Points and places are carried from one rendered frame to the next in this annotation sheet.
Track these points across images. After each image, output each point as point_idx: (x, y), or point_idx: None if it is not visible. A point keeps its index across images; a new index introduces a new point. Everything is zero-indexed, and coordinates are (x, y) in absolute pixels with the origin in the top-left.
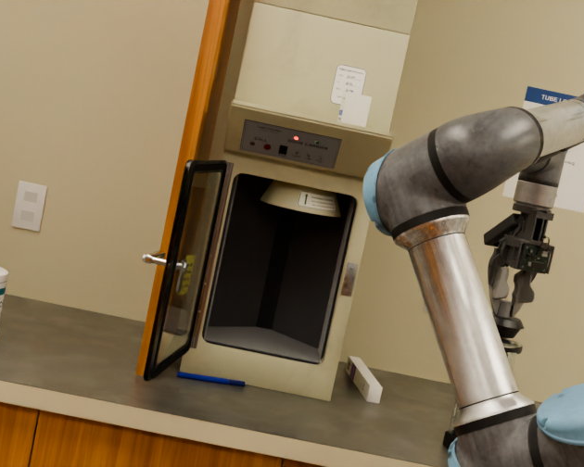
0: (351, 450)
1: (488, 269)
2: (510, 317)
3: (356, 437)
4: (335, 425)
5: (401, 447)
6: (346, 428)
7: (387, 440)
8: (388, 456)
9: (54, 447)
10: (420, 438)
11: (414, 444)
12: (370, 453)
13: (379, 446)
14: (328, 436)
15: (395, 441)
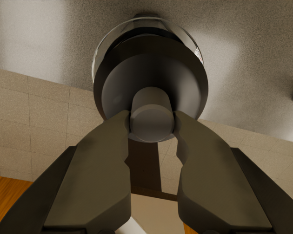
0: (23, 73)
1: (22, 197)
2: (173, 108)
3: (28, 38)
4: (4, 3)
5: (72, 51)
6: (17, 9)
7: (61, 35)
8: (55, 80)
9: None
10: (102, 16)
11: (89, 38)
12: (38, 78)
13: (49, 56)
14: None
15: (69, 36)
